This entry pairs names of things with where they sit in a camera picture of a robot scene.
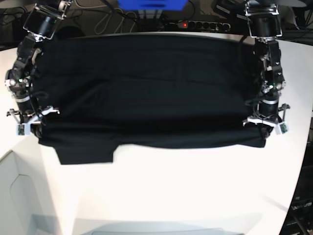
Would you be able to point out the black T-shirt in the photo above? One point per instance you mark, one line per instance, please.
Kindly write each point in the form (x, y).
(164, 91)

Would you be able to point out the white side table panel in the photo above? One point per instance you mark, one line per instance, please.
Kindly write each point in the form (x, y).
(33, 201)

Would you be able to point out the blue box overhead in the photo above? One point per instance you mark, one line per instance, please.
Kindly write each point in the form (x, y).
(175, 5)

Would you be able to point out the wrist camera, image left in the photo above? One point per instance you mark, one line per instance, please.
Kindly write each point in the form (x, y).
(23, 129)

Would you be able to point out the black equipment with white lettering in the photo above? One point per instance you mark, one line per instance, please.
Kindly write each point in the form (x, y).
(299, 219)

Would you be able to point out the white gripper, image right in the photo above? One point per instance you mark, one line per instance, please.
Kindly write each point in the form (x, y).
(266, 124)

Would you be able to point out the robot arm, image left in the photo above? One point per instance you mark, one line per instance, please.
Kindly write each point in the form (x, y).
(41, 25)

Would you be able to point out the black power strip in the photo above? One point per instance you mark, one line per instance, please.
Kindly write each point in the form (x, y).
(203, 26)

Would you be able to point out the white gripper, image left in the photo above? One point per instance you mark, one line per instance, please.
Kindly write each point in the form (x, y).
(39, 130)

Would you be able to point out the wrist camera, image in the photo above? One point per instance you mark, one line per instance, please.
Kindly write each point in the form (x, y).
(281, 128)
(23, 129)

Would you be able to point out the wrist camera, image right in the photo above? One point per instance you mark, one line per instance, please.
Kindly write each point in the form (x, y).
(281, 128)

